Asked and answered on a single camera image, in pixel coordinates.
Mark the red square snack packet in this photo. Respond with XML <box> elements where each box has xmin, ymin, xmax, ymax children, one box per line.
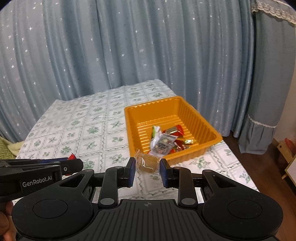
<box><xmin>163</xmin><ymin>125</ymin><xmax>184</xmax><ymax>137</ymax></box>

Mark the yellow green candy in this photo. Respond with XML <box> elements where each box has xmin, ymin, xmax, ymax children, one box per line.
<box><xmin>182</xmin><ymin>138</ymin><xmax>196</xmax><ymax>145</ymax></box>

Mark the red foil candy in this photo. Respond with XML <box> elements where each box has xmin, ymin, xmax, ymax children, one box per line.
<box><xmin>169</xmin><ymin>140</ymin><xmax>186</xmax><ymax>154</ymax></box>

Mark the white green snack packet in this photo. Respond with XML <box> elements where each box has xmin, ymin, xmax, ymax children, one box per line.
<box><xmin>150</xmin><ymin>126</ymin><xmax>162</xmax><ymax>149</ymax></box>

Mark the grey transparent snack packet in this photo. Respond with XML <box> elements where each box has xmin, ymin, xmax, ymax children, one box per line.
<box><xmin>148</xmin><ymin>133</ymin><xmax>177</xmax><ymax>157</ymax></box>

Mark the blue star curtain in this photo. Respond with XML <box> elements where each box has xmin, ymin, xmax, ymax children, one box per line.
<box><xmin>1</xmin><ymin>1</ymin><xmax>254</xmax><ymax>142</ymax></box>

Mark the small red candy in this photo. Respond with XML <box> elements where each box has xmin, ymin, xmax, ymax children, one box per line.
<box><xmin>67</xmin><ymin>153</ymin><xmax>77</xmax><ymax>160</ymax></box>

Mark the green floral tablecloth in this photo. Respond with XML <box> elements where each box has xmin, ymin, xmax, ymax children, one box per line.
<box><xmin>18</xmin><ymin>79</ymin><xmax>256</xmax><ymax>189</ymax></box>

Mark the blue lace-trimmed curtain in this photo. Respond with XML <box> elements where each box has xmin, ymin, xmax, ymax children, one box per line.
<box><xmin>238</xmin><ymin>1</ymin><xmax>295</xmax><ymax>155</ymax></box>

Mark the brown cake clear wrapper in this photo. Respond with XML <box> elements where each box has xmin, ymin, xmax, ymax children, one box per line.
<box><xmin>134</xmin><ymin>149</ymin><xmax>162</xmax><ymax>174</ymax></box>

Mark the green zigzag cushion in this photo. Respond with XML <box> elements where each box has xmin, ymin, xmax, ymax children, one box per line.
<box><xmin>0</xmin><ymin>137</ymin><xmax>24</xmax><ymax>160</ymax></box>

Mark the left hand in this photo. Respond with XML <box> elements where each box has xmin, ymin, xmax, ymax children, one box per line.
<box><xmin>0</xmin><ymin>201</ymin><xmax>16</xmax><ymax>241</ymax></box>

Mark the orange plastic tray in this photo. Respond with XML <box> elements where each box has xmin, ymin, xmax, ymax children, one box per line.
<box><xmin>125</xmin><ymin>96</ymin><xmax>222</xmax><ymax>164</ymax></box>

